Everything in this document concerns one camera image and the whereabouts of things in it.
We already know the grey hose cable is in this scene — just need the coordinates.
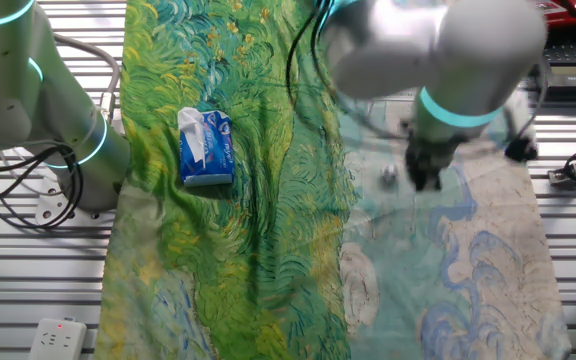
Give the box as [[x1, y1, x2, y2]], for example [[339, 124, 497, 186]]
[[51, 33, 122, 124]]

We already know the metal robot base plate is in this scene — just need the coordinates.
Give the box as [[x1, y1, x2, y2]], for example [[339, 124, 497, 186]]
[[34, 173, 119, 227]]

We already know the white power strip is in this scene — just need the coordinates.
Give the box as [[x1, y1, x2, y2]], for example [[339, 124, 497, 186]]
[[27, 316, 88, 360]]

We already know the black desk phone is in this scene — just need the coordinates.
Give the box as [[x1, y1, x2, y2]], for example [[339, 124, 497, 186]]
[[530, 19, 576, 102]]

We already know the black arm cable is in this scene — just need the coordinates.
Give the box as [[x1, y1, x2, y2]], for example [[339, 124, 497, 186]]
[[284, 0, 334, 109]]

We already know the black cable bundle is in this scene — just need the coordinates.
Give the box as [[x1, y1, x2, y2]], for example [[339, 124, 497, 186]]
[[0, 143, 85, 232]]

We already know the painted landscape tablecloth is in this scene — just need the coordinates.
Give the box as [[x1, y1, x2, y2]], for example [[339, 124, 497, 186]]
[[92, 0, 574, 360]]

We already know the blue tissue pack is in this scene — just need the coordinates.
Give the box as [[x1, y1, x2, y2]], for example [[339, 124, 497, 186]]
[[177, 106, 236, 188]]

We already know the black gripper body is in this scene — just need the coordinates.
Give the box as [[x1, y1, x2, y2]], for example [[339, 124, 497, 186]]
[[404, 133, 465, 174]]

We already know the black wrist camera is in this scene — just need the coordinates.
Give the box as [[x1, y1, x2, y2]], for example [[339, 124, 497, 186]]
[[504, 135, 540, 163]]

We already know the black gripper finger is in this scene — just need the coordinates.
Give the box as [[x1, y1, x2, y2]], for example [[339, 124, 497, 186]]
[[425, 165, 444, 192], [410, 167, 428, 192]]

